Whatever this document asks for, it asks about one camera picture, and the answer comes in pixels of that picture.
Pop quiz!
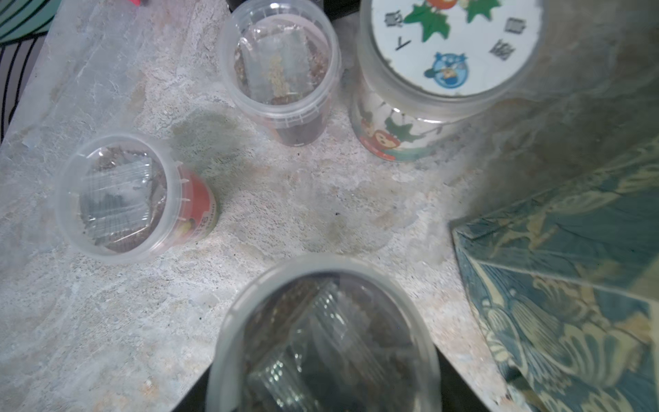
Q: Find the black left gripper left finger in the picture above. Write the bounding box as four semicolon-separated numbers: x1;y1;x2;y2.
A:
172;367;211;412

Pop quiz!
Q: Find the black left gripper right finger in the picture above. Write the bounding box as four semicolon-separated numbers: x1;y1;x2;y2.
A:
435;347;490;412

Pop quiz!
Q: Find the clear plastic seed jar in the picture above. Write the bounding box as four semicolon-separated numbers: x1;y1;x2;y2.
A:
205;253;441;411

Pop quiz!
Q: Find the beige canvas tote bag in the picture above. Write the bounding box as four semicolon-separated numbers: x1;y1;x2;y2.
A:
453;139;658;411

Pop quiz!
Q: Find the red label seed jar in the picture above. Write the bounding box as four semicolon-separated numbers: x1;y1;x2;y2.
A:
54;133;219;264

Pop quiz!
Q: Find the teal label seed jar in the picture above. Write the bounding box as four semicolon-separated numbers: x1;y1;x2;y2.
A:
350;0;544;161

